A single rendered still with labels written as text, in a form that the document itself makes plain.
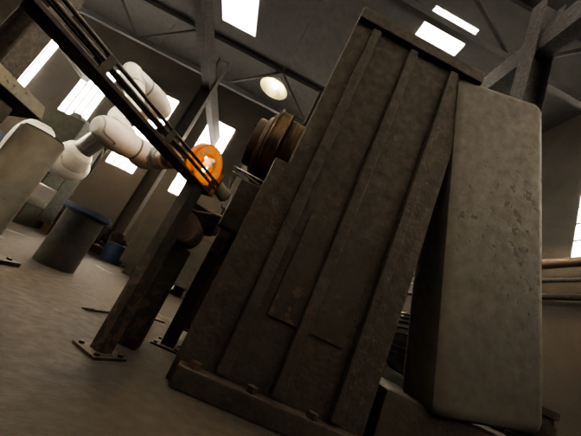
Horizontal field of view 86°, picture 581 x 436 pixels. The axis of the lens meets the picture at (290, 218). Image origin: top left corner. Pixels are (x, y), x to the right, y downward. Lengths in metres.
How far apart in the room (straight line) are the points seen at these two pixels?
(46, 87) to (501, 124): 14.76
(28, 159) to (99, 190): 11.83
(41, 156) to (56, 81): 14.19
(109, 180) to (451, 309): 12.35
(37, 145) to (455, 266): 1.49
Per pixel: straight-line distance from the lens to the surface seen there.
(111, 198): 12.76
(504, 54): 7.56
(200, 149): 1.17
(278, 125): 1.63
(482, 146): 1.71
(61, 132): 5.11
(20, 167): 1.15
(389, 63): 1.69
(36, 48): 4.49
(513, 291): 1.62
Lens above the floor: 0.34
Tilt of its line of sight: 16 degrees up
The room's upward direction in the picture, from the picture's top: 25 degrees clockwise
